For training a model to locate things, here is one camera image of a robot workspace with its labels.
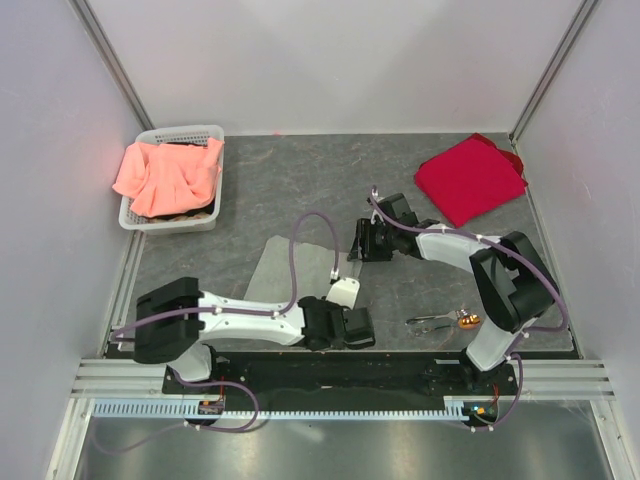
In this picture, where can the white plastic basket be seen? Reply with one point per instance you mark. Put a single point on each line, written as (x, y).
(206, 221)

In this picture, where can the aluminium frame post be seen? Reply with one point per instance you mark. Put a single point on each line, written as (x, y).
(568, 40)
(104, 47)

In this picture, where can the left aluminium frame post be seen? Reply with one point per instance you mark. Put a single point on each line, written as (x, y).
(104, 47)

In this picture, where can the silver spoon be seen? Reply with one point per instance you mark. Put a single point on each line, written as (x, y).
(420, 330)

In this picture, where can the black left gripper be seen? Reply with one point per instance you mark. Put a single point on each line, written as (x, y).
(330, 307)

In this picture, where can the red folded napkin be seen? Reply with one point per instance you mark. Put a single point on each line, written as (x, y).
(470, 179)

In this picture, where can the salmon pink cloth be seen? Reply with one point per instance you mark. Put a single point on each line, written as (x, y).
(169, 179)

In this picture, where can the right aluminium frame post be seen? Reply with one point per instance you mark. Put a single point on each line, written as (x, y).
(568, 40)

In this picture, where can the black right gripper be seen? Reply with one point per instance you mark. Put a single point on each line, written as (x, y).
(364, 230)

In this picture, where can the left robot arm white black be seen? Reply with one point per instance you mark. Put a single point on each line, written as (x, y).
(193, 317)

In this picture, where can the grey cloth napkin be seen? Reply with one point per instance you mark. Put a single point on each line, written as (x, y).
(271, 280)

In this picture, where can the white slotted cable duct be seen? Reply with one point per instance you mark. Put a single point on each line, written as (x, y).
(206, 409)

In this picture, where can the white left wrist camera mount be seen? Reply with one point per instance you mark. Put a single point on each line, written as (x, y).
(343, 290)

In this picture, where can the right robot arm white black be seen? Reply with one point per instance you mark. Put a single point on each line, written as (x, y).
(513, 283)

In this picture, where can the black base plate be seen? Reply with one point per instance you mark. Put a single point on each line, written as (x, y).
(438, 373)

